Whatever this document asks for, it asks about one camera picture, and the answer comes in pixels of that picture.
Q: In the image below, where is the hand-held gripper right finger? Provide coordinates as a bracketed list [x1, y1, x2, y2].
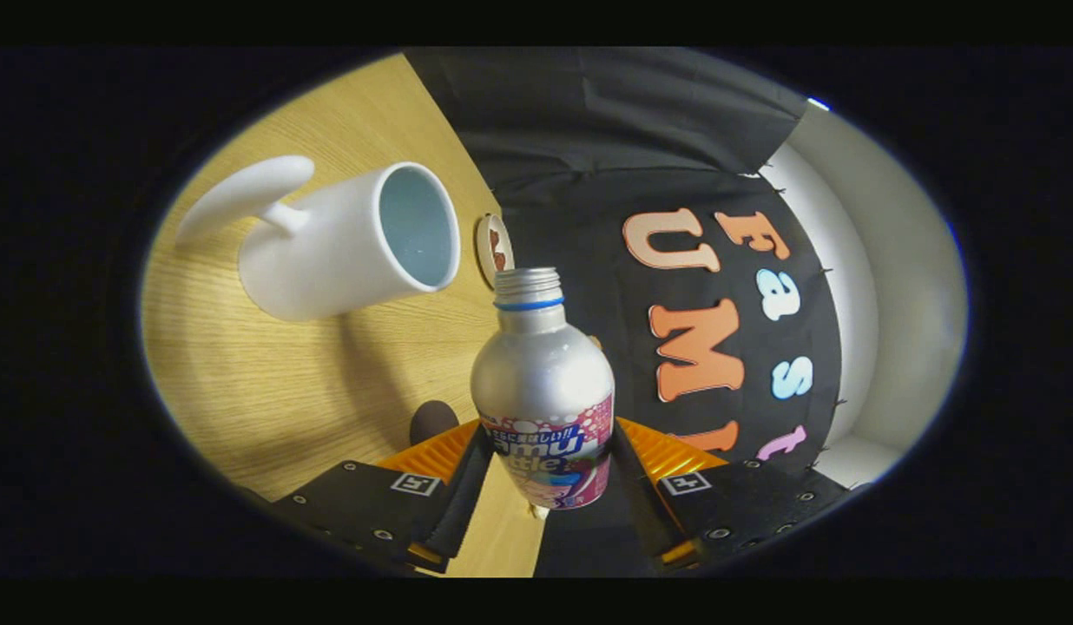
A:
[609, 417, 851, 569]

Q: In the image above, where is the black backdrop cloth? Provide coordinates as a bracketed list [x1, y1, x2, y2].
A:
[404, 48, 843, 578]

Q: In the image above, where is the dark brown round coaster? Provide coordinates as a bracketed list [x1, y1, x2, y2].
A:
[410, 400, 460, 447]

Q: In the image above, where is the white toaster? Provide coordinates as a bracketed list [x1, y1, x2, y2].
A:
[473, 214, 516, 291]

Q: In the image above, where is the silver juice bottle pink label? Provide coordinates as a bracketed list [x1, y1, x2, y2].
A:
[470, 267, 616, 510]

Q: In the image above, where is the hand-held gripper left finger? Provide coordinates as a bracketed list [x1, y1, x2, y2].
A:
[272, 418, 497, 576]

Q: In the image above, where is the wooden table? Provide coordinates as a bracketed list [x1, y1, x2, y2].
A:
[142, 52, 546, 578]

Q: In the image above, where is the white cup with handle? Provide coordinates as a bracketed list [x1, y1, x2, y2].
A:
[176, 155, 462, 323]

